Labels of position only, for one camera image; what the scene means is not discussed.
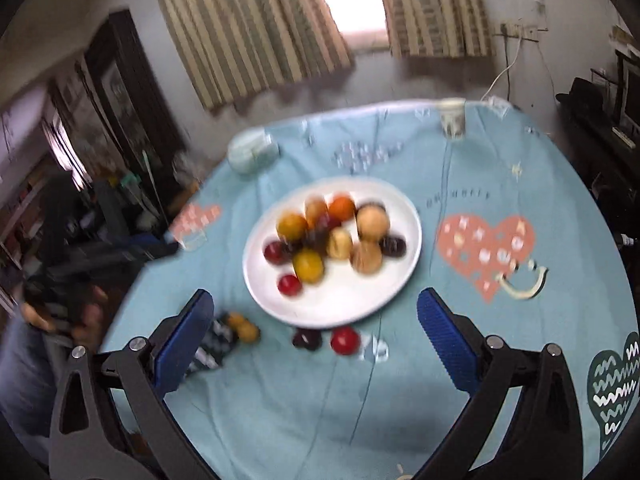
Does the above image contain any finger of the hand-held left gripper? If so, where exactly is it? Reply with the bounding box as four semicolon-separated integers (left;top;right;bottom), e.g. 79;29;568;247
97;240;180;276

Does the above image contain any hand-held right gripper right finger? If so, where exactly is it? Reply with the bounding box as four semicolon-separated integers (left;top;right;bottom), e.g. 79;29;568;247
412;287;585;480

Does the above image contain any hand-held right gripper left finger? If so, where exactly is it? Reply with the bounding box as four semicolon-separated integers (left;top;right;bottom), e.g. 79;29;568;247
47;288;216;480

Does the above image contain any white plate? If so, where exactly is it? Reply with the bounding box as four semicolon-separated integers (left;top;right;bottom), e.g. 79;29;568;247
242;176;423;330

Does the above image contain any dark brown mangosteen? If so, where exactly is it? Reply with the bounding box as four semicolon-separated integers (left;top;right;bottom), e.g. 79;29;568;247
379;235;407;260

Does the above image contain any tan pear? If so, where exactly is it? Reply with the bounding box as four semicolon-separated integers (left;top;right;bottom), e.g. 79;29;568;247
350;241;385;275
326;227;353;261

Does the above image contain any pale orange apricot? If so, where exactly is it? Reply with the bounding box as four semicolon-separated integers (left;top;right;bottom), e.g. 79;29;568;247
356;206;391;242

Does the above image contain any yellow tangerine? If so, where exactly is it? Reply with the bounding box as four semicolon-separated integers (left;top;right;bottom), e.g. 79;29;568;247
276;212;308;240
292;249;325;283

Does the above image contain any person's left hand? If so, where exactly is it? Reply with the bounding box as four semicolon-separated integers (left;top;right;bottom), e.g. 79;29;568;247
20;282;108;346

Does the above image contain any blue printed tablecloth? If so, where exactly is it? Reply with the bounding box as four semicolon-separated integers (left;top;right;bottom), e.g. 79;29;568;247
97;100;640;480

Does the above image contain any white ceramic lidded jar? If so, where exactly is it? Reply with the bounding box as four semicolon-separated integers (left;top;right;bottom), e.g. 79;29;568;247
227;130;280;176

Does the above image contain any dark wooden cabinet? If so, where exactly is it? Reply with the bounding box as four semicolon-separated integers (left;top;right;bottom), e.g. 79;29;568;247
47;7;188;201

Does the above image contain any printed paper cup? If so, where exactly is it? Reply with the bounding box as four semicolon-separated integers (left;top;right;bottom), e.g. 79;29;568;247
437;97;467;142

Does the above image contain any black media stand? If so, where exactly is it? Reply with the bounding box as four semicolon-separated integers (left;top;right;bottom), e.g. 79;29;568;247
555;50;640;221

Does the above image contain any beige checked curtain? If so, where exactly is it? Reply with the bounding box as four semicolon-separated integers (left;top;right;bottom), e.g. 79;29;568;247
372;0;496;59
147;0;356;111

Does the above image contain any remote control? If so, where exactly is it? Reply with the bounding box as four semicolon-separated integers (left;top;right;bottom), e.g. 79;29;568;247
612;127;640;150

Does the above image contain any black hat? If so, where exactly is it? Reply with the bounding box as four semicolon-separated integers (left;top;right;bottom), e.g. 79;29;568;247
556;77;608;111

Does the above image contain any black monitor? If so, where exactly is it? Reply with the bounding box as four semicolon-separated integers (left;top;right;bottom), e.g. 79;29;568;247
617;50;640;131

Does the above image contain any white cable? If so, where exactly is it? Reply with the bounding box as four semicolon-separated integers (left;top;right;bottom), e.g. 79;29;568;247
480;37;523;103

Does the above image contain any wall power socket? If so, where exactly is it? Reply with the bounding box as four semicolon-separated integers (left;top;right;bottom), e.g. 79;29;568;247
500;21;541;41

